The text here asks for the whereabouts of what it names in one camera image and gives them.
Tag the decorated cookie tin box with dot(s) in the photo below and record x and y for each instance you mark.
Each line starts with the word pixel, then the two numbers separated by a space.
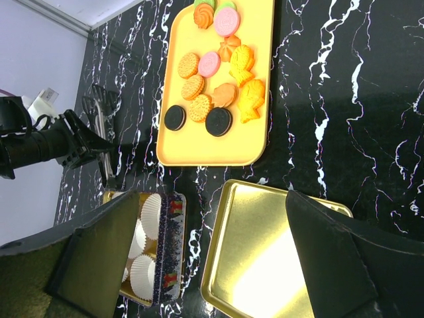
pixel 167 251

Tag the yellow fish cookie upper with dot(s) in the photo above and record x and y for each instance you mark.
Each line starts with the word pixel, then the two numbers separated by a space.
pixel 241 63

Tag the green cookie left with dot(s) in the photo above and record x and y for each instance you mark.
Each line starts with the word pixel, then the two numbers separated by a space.
pixel 211 3

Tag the pink sandwich cookie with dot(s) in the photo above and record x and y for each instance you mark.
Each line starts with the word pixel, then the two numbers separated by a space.
pixel 227 22
pixel 209 64

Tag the orange swirl cookie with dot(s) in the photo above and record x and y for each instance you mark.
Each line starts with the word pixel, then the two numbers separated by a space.
pixel 203 15

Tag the gold tin lid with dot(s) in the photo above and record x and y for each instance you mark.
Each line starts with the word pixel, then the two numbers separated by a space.
pixel 252 267

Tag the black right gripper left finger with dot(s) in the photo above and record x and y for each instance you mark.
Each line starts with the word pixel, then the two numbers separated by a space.
pixel 74 269

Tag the black sandwich cookie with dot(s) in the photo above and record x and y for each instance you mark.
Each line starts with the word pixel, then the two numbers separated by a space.
pixel 218 121
pixel 175 118

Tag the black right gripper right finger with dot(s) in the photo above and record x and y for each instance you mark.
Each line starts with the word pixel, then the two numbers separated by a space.
pixel 352 269

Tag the orange star cookie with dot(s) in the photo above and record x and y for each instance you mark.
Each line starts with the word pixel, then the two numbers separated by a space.
pixel 227 47

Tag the yellow fish cookie lower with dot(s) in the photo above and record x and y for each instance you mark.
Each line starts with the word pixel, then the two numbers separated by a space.
pixel 251 98

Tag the pink sandwich cookie lower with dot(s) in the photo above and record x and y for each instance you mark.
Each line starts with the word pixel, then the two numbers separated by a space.
pixel 209 64

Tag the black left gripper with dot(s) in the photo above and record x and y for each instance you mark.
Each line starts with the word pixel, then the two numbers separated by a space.
pixel 23 143

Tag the green cookie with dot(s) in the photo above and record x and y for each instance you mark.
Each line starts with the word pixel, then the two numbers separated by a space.
pixel 226 4
pixel 211 3

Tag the metal tongs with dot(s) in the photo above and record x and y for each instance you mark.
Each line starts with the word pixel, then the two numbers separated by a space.
pixel 99 110

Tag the green cookie right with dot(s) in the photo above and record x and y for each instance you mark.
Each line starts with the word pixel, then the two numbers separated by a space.
pixel 226 4

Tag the pink sandwich cookie upper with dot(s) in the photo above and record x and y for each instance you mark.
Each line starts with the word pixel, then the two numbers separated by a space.
pixel 227 22

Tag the yellow fish cookie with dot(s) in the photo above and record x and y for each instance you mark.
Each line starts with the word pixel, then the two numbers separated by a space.
pixel 241 63
pixel 251 98

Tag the tan round biscuit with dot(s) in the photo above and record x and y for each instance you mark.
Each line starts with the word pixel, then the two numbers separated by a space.
pixel 200 108
pixel 188 65
pixel 192 87

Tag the orange flower sandwich cookie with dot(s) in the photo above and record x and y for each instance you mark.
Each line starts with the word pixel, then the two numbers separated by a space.
pixel 224 95

